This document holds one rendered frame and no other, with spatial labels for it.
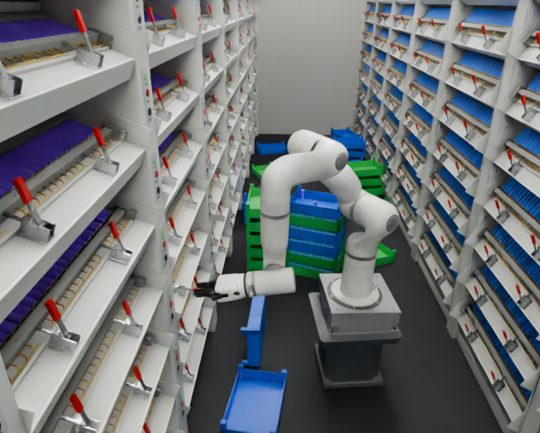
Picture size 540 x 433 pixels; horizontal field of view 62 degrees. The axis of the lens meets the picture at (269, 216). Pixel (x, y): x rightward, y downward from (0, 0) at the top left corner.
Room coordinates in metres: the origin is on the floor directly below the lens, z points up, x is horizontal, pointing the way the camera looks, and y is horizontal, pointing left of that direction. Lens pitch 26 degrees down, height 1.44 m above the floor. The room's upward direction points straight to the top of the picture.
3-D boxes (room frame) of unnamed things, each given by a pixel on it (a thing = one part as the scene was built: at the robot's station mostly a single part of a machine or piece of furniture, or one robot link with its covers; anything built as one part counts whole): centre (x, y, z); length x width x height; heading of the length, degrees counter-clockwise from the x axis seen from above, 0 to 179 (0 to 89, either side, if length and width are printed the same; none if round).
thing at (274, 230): (1.27, -0.02, 0.71); 0.16 x 0.09 x 0.30; 178
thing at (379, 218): (1.46, -0.37, 0.69); 0.19 x 0.12 x 0.24; 36
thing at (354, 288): (1.48, -0.35, 0.48); 0.19 x 0.19 x 0.18
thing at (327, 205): (2.27, -0.27, 0.44); 0.30 x 0.20 x 0.08; 69
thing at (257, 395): (1.25, 0.05, 0.04); 0.30 x 0.20 x 0.08; 170
